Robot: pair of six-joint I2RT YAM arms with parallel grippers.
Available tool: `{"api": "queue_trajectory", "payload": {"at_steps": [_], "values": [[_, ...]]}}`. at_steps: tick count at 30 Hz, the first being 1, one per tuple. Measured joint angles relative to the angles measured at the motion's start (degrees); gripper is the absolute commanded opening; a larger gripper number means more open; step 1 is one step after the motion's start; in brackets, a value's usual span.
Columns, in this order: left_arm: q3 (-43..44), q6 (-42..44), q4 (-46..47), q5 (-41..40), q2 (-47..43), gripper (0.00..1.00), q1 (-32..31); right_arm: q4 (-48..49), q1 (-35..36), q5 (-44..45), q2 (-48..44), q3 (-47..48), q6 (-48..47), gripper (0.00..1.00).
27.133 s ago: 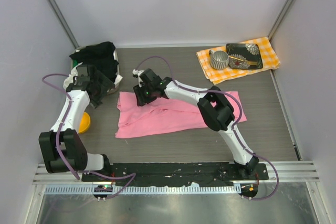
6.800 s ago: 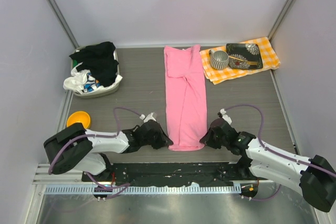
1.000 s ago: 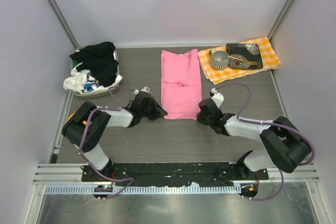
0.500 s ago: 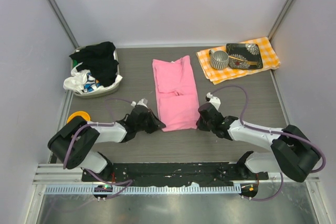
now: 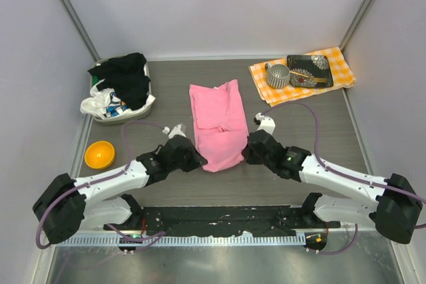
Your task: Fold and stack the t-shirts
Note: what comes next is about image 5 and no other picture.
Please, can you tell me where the black floral rectangular plate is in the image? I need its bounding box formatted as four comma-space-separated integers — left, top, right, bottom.
286, 55, 334, 88

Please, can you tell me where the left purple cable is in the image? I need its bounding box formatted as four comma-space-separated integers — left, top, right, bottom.
35, 120, 170, 253

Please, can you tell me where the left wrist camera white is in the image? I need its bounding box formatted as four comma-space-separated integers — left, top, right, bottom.
162, 123, 186, 139

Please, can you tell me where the grey striped cup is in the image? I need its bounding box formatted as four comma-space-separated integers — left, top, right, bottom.
265, 63, 290, 89

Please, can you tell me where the black t shirt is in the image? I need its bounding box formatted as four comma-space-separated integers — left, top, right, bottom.
88, 53, 150, 110

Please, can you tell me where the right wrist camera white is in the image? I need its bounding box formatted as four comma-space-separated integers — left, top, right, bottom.
254, 112, 276, 135

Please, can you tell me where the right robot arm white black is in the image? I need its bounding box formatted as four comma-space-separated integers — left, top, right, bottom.
244, 130, 423, 244

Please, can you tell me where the purple cable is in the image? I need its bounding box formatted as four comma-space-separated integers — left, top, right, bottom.
35, 120, 170, 253
258, 102, 426, 255

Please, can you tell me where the pink t shirt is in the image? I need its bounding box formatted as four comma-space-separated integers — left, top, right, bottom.
189, 79, 248, 172

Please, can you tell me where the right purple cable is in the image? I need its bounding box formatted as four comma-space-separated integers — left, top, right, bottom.
258, 102, 426, 255

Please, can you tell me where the grey laundry basket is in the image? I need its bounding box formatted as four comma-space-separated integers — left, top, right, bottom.
90, 59, 154, 125

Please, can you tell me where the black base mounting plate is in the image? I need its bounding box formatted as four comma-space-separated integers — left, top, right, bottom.
115, 206, 341, 237

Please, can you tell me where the gold spoon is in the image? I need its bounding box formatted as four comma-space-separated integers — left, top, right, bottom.
290, 71, 327, 83

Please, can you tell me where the orange checkered cloth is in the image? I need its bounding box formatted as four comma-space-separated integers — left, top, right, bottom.
248, 47, 355, 106

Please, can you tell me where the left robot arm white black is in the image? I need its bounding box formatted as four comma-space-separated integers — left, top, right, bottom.
33, 134, 208, 249

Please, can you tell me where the white slotted cable duct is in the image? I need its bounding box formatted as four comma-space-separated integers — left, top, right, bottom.
57, 232, 306, 247

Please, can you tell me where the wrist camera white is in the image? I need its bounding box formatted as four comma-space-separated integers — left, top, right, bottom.
254, 112, 276, 135
162, 123, 186, 139

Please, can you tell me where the white printed t shirt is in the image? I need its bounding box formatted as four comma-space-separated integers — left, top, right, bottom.
80, 86, 156, 121

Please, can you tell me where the orange plastic bowl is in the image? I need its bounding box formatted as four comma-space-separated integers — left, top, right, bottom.
84, 140, 116, 170

